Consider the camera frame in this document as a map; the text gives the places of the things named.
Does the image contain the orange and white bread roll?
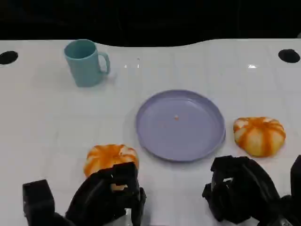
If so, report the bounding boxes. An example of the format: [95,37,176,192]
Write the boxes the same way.
[84,144,140,191]
[233,116,287,158]

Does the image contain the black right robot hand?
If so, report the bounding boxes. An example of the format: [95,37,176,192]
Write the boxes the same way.
[202,154,282,224]

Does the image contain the lilac plate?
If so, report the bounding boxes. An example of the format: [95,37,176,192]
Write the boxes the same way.
[135,89,226,162]

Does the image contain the pale green mug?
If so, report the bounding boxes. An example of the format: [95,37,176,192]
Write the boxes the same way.
[63,39,111,88]

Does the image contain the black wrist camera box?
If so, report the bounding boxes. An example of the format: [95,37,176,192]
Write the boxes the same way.
[290,154,301,203]
[22,179,56,223]

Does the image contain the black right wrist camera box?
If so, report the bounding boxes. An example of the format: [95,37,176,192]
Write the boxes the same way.
[290,154,301,203]

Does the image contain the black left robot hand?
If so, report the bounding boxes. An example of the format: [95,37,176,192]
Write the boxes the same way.
[65,162,147,226]

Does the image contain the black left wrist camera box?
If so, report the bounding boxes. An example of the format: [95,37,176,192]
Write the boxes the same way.
[22,179,56,223]

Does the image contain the black table grommet hole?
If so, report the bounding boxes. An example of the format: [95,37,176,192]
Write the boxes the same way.
[278,48,301,64]
[0,50,19,65]

